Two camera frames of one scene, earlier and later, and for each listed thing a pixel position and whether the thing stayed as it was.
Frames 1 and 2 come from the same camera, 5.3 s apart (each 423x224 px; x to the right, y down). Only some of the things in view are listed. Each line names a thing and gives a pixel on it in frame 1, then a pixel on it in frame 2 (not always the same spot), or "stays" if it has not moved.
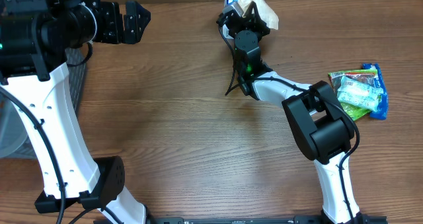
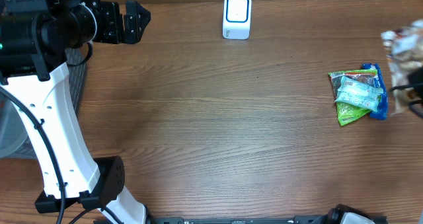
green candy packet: [366, 76] stays
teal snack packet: [359, 93] stays
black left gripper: [115, 33] stays
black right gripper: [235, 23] to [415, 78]
